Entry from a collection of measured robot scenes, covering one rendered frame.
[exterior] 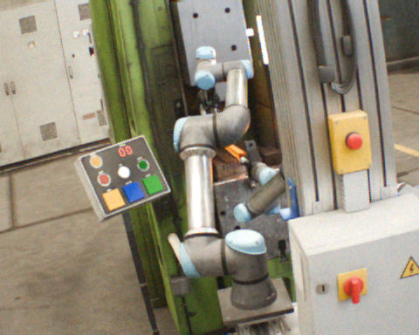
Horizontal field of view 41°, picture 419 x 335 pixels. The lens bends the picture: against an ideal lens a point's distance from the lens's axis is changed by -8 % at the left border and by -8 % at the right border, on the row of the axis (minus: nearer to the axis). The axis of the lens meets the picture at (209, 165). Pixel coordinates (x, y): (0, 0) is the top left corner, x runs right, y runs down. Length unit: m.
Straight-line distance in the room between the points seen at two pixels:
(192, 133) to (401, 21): 8.95
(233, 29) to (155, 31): 0.36
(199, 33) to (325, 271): 1.66
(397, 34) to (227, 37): 8.06
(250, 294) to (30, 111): 6.29
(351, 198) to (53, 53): 6.70
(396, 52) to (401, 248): 9.41
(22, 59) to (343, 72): 6.67
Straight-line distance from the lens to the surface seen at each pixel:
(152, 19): 2.83
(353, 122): 1.37
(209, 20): 2.74
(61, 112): 7.95
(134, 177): 2.61
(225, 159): 2.87
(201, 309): 3.25
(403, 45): 10.76
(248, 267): 1.84
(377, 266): 1.33
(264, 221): 2.92
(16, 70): 7.84
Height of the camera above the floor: 1.78
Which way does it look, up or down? 16 degrees down
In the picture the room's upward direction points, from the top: 10 degrees counter-clockwise
